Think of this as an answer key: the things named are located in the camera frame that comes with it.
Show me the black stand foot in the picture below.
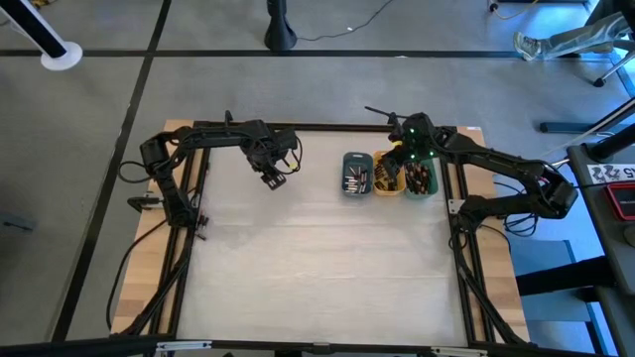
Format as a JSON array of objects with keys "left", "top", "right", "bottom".
[{"left": 263, "top": 0, "right": 299, "bottom": 53}]

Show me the black floor cable white plug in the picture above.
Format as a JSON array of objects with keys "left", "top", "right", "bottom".
[{"left": 296, "top": 0, "right": 396, "bottom": 43}]

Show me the mint green plastic bin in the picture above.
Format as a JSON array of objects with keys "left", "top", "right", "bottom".
[{"left": 403, "top": 156, "right": 441, "bottom": 201}]

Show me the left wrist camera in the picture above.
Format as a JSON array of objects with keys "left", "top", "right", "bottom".
[{"left": 275, "top": 127, "right": 300, "bottom": 151}]

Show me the long black left arm cable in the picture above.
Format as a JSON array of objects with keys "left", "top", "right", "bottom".
[{"left": 105, "top": 220, "right": 166, "bottom": 331}]

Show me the yellow plastic bin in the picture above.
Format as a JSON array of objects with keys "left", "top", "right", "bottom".
[{"left": 372, "top": 150, "right": 408, "bottom": 197}]

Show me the short black cable loop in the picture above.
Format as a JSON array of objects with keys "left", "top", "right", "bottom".
[{"left": 117, "top": 160, "right": 152, "bottom": 185}]

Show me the person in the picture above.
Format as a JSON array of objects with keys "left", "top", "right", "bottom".
[{"left": 512, "top": 9, "right": 635, "bottom": 63}]

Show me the orange floor cable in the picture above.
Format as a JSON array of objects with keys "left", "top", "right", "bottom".
[{"left": 488, "top": 0, "right": 542, "bottom": 22}]

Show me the coiled black right arm cable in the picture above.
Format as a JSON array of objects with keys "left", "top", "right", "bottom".
[{"left": 493, "top": 180, "right": 542, "bottom": 238}]

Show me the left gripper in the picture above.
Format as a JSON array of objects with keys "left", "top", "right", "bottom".
[{"left": 245, "top": 134, "right": 294, "bottom": 192}]

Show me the white printed label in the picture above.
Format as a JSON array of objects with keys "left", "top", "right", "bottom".
[{"left": 586, "top": 163, "right": 635, "bottom": 185}]

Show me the red black device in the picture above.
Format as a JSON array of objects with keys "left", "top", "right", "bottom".
[{"left": 604, "top": 181, "right": 635, "bottom": 222}]

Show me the grey office chair base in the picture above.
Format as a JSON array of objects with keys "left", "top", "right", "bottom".
[{"left": 592, "top": 39, "right": 635, "bottom": 89}]

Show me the grey side table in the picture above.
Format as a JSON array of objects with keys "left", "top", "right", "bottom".
[{"left": 515, "top": 143, "right": 635, "bottom": 357}]

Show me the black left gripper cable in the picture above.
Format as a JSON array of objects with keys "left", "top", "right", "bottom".
[{"left": 277, "top": 132, "right": 305, "bottom": 176}]

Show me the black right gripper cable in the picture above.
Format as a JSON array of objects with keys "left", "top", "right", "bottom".
[{"left": 364, "top": 105, "right": 413, "bottom": 125}]

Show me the dark teal plastic bin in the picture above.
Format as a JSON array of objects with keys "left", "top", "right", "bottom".
[{"left": 341, "top": 151, "right": 375, "bottom": 197}]

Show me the black desk foot bar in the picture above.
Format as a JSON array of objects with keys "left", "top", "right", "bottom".
[{"left": 539, "top": 97, "right": 635, "bottom": 135}]

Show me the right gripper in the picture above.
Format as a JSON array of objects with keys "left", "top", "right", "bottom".
[{"left": 379, "top": 112, "right": 439, "bottom": 184}]

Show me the white lamp base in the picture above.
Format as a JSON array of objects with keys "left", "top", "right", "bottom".
[{"left": 0, "top": 0, "right": 84, "bottom": 72}]

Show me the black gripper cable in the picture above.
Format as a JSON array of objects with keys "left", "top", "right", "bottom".
[
  {"left": 364, "top": 105, "right": 413, "bottom": 125},
  {"left": 277, "top": 132, "right": 305, "bottom": 176}
]

